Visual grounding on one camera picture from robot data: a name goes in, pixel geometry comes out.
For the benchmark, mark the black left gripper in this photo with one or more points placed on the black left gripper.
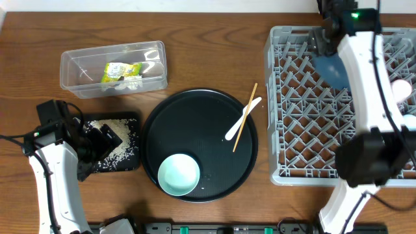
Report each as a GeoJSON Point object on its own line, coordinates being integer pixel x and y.
{"type": "Point", "coordinates": [98, 145]}

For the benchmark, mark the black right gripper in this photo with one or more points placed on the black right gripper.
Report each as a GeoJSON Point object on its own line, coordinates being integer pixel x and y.
{"type": "Point", "coordinates": [318, 44]}

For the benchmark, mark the white rice pile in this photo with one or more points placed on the white rice pile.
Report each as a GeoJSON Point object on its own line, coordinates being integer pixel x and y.
{"type": "Point", "coordinates": [124, 157]}

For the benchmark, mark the blue plate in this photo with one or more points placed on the blue plate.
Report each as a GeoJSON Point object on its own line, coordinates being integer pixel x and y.
{"type": "Point", "coordinates": [332, 70]}

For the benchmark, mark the rectangular black tray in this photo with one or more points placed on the rectangular black tray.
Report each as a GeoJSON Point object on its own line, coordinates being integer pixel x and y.
{"type": "Point", "coordinates": [85, 169]}

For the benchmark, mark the yellow green snack wrapper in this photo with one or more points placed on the yellow green snack wrapper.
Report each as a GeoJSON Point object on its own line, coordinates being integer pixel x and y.
{"type": "Point", "coordinates": [115, 70]}

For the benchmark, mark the mint green bowl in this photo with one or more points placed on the mint green bowl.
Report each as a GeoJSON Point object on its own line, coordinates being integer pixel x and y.
{"type": "Point", "coordinates": [178, 174]}

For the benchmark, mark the wooden chopstick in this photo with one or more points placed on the wooden chopstick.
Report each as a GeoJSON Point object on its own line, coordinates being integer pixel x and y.
{"type": "Point", "coordinates": [245, 116]}

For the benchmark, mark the pale pink cup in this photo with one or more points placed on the pale pink cup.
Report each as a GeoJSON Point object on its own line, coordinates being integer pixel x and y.
{"type": "Point", "coordinates": [401, 90]}

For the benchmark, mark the round black serving tray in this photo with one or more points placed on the round black serving tray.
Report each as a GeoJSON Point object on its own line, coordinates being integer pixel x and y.
{"type": "Point", "coordinates": [195, 122]}

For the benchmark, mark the light blue cup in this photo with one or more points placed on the light blue cup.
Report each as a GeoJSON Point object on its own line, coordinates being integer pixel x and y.
{"type": "Point", "coordinates": [410, 121]}

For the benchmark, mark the white plastic spoon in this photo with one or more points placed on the white plastic spoon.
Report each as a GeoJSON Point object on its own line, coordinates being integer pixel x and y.
{"type": "Point", "coordinates": [233, 130]}

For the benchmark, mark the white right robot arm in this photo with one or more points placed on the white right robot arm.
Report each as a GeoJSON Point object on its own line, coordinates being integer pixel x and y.
{"type": "Point", "coordinates": [349, 53]}

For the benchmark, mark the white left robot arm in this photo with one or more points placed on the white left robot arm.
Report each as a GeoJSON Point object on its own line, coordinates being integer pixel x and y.
{"type": "Point", "coordinates": [62, 152]}

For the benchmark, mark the grey plastic dishwasher rack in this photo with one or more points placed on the grey plastic dishwasher rack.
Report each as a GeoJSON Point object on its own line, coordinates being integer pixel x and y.
{"type": "Point", "coordinates": [307, 118]}

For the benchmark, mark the clear plastic waste bin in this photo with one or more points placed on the clear plastic waste bin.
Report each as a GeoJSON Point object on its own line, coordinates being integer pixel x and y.
{"type": "Point", "coordinates": [81, 70]}

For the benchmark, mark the crumpled white tissue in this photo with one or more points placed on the crumpled white tissue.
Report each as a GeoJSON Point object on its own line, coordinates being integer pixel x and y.
{"type": "Point", "coordinates": [131, 83]}

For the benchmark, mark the black rail with green clips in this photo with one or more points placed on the black rail with green clips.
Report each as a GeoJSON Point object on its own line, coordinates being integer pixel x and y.
{"type": "Point", "coordinates": [166, 228]}

